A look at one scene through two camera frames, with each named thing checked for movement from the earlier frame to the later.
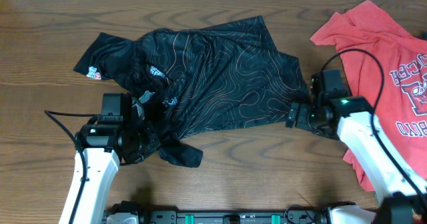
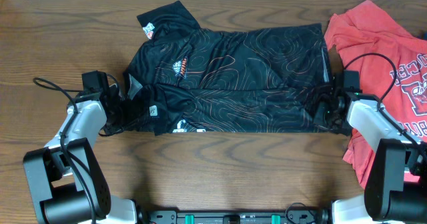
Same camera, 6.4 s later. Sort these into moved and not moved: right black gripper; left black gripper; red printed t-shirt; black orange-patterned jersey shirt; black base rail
Moved: black orange-patterned jersey shirt; right black gripper; left black gripper
Not moved: black base rail; red printed t-shirt
